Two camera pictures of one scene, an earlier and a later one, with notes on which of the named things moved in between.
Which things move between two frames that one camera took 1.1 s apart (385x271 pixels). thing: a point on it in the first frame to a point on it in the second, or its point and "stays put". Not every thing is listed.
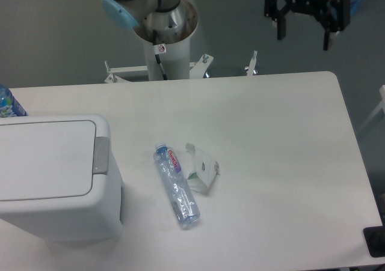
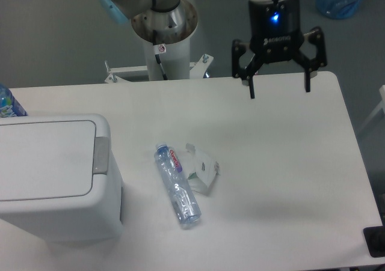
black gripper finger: (272, 11) to (245, 62)
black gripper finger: (337, 16) to (317, 36)
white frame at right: (382, 105) stays put
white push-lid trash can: (55, 177) stays put
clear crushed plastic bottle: (184, 200) stays put
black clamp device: (375, 239) stays put
